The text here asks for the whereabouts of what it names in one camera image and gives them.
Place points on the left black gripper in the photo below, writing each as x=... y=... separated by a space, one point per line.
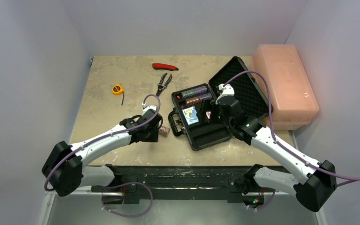
x=153 y=137

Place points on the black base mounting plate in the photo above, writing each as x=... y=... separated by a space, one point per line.
x=233 y=177

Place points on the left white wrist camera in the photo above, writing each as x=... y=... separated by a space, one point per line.
x=149 y=109

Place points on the black poker set case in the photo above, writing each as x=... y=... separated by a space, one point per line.
x=246 y=91

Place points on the purple chip stack in case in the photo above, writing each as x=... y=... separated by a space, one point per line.
x=200 y=90

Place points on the red playing card deck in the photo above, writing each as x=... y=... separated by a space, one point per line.
x=208 y=114

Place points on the pink plastic storage bin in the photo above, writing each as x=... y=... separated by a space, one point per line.
x=284 y=80

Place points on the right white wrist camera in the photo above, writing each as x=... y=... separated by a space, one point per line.
x=224 y=91

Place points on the red utility knife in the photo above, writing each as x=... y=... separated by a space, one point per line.
x=161 y=66

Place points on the brown 100 chip stack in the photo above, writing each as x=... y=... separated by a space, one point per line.
x=192 y=101

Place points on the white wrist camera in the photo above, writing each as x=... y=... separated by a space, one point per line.
x=149 y=109
x=224 y=91

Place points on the green blue chip stack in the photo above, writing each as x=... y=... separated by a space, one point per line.
x=188 y=94

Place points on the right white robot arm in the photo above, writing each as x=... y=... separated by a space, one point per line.
x=310 y=181

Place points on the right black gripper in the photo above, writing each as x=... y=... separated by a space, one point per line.
x=226 y=112

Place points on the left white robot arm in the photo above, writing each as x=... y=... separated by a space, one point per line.
x=68 y=165

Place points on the blue playing card deck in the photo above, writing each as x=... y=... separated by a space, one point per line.
x=190 y=115

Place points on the orange blue chip stack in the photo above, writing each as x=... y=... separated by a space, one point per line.
x=164 y=131

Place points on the yellow tape measure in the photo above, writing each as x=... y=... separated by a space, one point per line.
x=118 y=90

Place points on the purple 500 chip stack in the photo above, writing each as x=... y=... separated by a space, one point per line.
x=204 y=97

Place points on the black grey pliers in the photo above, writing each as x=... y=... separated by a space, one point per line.
x=163 y=83

